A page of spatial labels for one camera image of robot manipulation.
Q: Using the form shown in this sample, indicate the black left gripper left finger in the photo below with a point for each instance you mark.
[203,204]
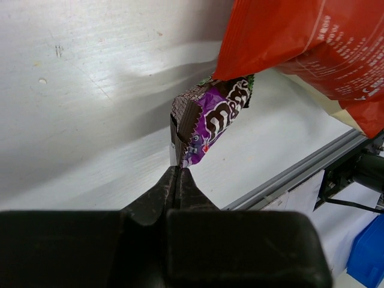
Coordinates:
[77,248]

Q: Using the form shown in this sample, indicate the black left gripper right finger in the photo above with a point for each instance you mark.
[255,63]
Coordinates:
[208,247]

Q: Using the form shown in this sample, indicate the purple M&M's packet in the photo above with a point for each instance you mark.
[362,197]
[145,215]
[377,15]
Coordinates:
[200,115]

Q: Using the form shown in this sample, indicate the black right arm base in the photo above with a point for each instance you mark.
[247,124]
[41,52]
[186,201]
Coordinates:
[362,165]

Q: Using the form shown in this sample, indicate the large red chips bag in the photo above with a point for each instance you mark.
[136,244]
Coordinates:
[333,49]

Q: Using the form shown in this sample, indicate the white front cover board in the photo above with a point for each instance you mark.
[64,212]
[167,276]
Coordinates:
[336,225]

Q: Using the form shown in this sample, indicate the blue plastic bin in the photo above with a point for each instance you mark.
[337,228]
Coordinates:
[365,263]

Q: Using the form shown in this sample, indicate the aluminium front table rail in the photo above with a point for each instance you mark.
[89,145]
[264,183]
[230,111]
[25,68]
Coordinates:
[303,170]

